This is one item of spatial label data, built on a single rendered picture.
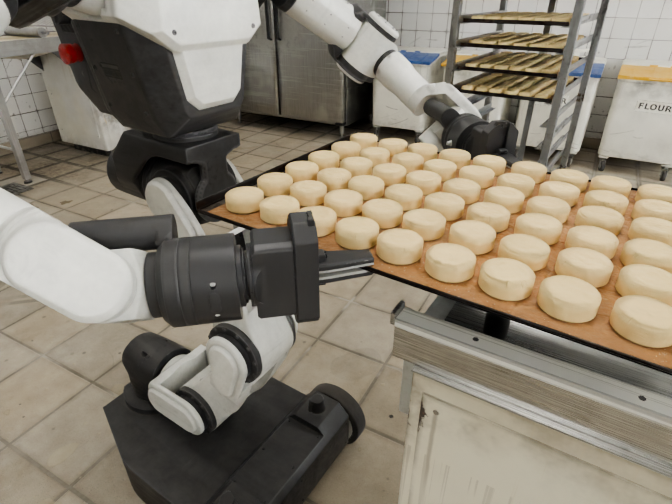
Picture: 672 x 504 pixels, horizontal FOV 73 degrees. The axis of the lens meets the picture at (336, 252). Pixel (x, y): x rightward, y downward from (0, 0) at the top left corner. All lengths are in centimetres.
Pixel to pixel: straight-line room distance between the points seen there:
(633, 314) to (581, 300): 4
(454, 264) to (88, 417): 154
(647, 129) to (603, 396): 363
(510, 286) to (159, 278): 32
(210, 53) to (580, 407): 70
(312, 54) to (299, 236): 399
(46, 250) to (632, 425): 57
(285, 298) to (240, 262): 6
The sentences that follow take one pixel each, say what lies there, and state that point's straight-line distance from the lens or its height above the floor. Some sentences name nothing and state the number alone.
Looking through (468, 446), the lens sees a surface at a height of 76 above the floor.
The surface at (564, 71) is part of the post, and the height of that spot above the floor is 98.
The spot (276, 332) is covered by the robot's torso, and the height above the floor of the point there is 61.
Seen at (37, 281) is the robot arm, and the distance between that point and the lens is 46.
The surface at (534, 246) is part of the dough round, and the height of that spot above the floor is 102.
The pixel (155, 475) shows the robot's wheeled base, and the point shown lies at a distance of 138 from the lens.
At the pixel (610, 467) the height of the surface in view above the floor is 82.
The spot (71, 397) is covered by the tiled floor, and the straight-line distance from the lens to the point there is 193.
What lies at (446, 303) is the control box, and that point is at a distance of 71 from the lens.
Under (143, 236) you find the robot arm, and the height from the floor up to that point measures 104.
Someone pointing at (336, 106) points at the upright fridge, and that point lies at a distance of 434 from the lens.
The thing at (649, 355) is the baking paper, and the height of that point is 100.
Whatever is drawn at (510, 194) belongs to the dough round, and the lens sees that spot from 64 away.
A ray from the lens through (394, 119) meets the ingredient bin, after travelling 441.
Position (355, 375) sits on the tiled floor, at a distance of 176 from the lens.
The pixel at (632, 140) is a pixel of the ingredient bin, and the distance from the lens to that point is 412.
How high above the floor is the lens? 125
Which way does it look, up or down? 30 degrees down
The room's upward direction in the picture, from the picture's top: straight up
